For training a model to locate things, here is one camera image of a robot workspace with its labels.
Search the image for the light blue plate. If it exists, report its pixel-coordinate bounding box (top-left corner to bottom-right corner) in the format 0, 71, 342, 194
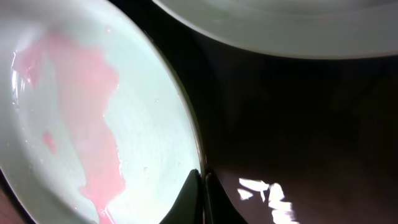
1, 0, 201, 223
154, 0, 397, 59

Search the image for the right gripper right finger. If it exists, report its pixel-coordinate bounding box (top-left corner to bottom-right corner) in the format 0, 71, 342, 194
204, 172, 248, 224

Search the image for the round black tray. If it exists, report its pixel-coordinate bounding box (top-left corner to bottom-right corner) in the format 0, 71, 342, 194
1, 1, 397, 223

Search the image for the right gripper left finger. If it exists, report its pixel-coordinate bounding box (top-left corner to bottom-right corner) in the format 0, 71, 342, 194
160, 169, 203, 224

